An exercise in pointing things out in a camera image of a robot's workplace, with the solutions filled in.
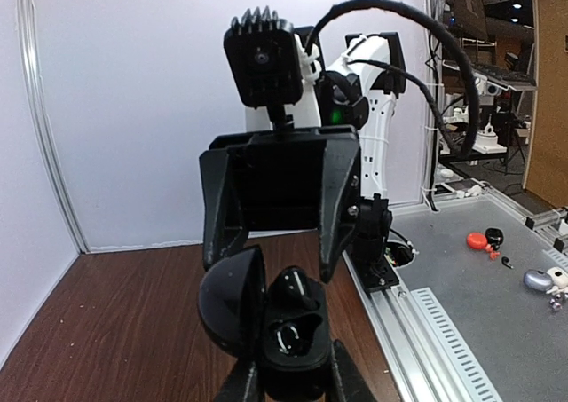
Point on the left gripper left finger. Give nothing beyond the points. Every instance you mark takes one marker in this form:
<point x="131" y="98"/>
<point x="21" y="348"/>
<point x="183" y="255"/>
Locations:
<point x="240" y="385"/>

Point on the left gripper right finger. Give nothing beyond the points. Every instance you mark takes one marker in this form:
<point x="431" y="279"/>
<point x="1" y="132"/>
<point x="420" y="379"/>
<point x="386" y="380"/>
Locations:
<point x="347" y="383"/>

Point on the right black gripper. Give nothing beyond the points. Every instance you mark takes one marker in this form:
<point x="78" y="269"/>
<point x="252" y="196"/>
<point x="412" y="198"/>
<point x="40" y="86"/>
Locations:
<point x="281" y="181"/>

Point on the black earbud charging case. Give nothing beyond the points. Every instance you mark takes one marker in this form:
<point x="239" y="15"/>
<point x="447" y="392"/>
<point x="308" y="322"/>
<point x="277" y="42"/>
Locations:
<point x="239" y="316"/>

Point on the black earbud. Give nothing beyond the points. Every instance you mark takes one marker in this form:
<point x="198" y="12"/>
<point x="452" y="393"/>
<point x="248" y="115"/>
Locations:
<point x="506" y="262"/>
<point x="291" y="290"/>

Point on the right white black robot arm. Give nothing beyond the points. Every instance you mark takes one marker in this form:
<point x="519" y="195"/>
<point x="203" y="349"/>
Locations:
<point x="361" y="89"/>

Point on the red round case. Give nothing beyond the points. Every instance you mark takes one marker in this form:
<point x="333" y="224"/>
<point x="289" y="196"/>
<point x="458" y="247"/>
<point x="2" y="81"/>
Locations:
<point x="477" y="241"/>

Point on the black case on floor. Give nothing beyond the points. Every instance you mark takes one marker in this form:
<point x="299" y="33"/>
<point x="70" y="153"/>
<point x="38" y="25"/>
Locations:
<point x="494" y="236"/>

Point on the silver grey earbud case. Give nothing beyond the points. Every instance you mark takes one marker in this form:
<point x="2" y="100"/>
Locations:
<point x="537" y="280"/>

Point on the black earbud on floor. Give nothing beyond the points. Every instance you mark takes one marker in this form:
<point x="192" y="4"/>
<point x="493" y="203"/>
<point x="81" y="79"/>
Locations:
<point x="506" y="262"/>

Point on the front aluminium rail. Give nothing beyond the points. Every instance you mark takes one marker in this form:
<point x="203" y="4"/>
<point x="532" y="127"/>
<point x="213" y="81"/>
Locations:
<point x="460" y="326"/>

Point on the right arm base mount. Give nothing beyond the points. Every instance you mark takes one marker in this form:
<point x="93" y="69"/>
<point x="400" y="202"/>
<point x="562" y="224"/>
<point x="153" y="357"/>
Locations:
<point x="376" y="259"/>

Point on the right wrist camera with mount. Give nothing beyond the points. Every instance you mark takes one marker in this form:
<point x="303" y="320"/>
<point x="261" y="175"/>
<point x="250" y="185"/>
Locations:
<point x="275" y="77"/>

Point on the left aluminium frame post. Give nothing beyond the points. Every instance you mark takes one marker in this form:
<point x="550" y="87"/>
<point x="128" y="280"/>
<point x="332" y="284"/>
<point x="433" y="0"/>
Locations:
<point x="33" y="80"/>

